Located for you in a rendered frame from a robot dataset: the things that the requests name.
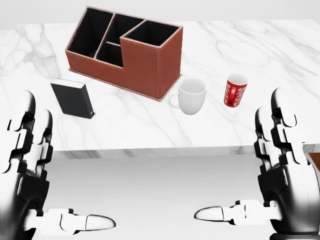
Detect red-brown desk caddy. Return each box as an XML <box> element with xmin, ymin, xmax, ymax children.
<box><xmin>64</xmin><ymin>5</ymin><xmax>184</xmax><ymax>103</ymax></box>

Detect black box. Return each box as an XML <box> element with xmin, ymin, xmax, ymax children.
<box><xmin>50</xmin><ymin>78</ymin><xmax>96</xmax><ymax>120</ymax></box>

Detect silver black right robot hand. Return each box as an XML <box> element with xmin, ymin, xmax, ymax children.
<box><xmin>194</xmin><ymin>87</ymin><xmax>320</xmax><ymax>236</ymax></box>

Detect white mug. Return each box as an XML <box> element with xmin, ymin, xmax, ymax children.
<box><xmin>168</xmin><ymin>77</ymin><xmax>207</xmax><ymax>116</ymax></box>

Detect red patterned mug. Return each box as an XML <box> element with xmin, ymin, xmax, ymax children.
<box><xmin>223</xmin><ymin>73</ymin><xmax>249</xmax><ymax>108</ymax></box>

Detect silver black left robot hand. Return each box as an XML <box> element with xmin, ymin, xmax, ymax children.
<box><xmin>0</xmin><ymin>89</ymin><xmax>117</xmax><ymax>240</ymax></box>

